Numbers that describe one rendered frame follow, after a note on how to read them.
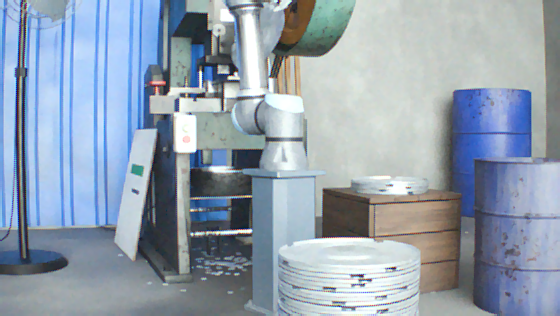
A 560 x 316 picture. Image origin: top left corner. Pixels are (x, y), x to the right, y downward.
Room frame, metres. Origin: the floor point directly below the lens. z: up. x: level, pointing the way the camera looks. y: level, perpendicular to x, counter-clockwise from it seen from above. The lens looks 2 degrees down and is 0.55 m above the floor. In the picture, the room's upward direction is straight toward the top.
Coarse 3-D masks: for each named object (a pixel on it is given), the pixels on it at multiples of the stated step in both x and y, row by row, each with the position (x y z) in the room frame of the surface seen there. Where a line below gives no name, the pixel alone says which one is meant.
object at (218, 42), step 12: (216, 0) 2.42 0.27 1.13; (216, 12) 2.42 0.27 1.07; (216, 24) 2.41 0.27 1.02; (228, 24) 2.44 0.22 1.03; (204, 36) 2.52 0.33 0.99; (216, 36) 2.41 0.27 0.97; (228, 36) 2.41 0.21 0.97; (204, 48) 2.51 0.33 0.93; (216, 48) 2.42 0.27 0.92; (228, 48) 2.41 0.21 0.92
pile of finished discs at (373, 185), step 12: (360, 180) 2.16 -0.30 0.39; (372, 180) 2.15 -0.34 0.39; (384, 180) 2.08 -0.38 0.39; (396, 180) 2.08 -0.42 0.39; (408, 180) 2.14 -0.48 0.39; (420, 180) 2.14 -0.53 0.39; (360, 192) 2.05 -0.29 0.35; (372, 192) 2.01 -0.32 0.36; (384, 192) 1.99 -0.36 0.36; (396, 192) 1.98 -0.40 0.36; (408, 192) 2.04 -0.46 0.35; (420, 192) 2.01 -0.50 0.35
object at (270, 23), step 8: (264, 8) 2.12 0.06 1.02; (272, 8) 2.16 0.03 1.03; (264, 16) 2.15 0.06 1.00; (272, 16) 2.19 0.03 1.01; (280, 16) 2.24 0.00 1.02; (264, 24) 2.19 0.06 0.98; (272, 24) 2.22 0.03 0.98; (280, 24) 2.27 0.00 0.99; (264, 32) 2.22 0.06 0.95; (272, 32) 2.26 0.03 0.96; (264, 40) 2.26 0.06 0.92; (272, 40) 2.29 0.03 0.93; (232, 48) 2.11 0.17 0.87; (264, 48) 2.28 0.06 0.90; (272, 48) 2.33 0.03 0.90; (232, 56) 2.14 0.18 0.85; (264, 56) 2.31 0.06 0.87
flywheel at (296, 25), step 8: (280, 0) 2.87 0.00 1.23; (304, 0) 2.60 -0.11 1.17; (312, 0) 2.52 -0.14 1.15; (288, 8) 2.77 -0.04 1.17; (304, 8) 2.60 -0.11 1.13; (312, 8) 2.44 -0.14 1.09; (288, 16) 2.77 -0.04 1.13; (296, 16) 2.68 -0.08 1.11; (304, 16) 2.60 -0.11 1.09; (288, 24) 2.77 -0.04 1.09; (296, 24) 2.68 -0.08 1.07; (304, 24) 2.52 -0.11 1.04; (288, 32) 2.68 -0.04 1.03; (296, 32) 2.60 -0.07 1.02; (280, 40) 2.77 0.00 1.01; (288, 40) 2.68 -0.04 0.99; (296, 40) 2.60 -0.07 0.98
